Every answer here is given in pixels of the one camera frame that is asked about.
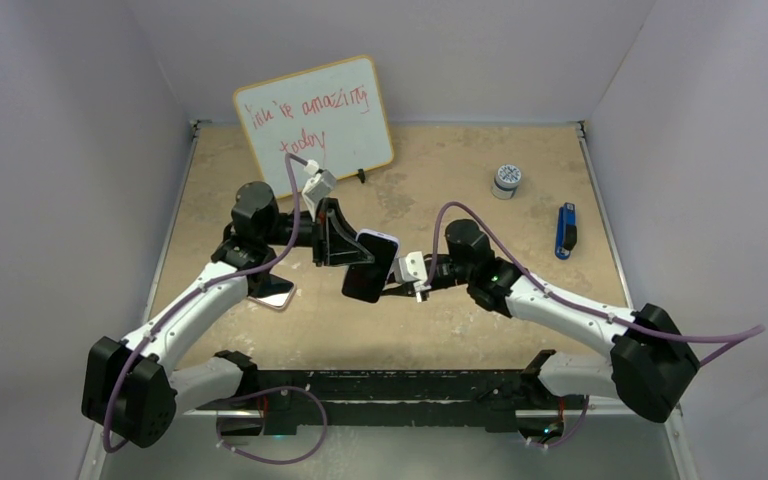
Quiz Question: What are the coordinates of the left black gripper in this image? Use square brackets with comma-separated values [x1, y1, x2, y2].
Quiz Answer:
[262, 198, 374, 267]

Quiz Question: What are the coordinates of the black phone blue frame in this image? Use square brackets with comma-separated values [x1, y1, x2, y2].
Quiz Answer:
[341, 265, 390, 303]

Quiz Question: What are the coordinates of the pink cased phone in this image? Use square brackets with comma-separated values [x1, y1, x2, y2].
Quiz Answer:
[247, 274, 296, 311]

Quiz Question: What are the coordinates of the lavender phone case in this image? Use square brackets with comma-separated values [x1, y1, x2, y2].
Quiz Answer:
[356, 229, 400, 278]

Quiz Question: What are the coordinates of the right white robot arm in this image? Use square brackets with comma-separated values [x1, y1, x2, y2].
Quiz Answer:
[388, 219, 701, 423]

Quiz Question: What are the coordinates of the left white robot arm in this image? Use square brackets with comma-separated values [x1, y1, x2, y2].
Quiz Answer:
[81, 177, 374, 453]

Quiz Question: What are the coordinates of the white dry-erase board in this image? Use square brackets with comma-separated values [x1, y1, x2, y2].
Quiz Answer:
[232, 55, 395, 198]

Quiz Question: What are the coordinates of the small white blue jar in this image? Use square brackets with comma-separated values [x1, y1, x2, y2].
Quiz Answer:
[491, 164, 522, 200]

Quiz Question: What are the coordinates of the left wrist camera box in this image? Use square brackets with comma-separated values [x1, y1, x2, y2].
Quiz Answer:
[301, 159, 337, 217]

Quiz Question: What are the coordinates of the black aluminium base frame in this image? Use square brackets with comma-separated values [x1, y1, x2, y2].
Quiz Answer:
[207, 367, 584, 435]

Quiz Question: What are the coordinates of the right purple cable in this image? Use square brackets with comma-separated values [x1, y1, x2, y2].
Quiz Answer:
[426, 201, 766, 452]

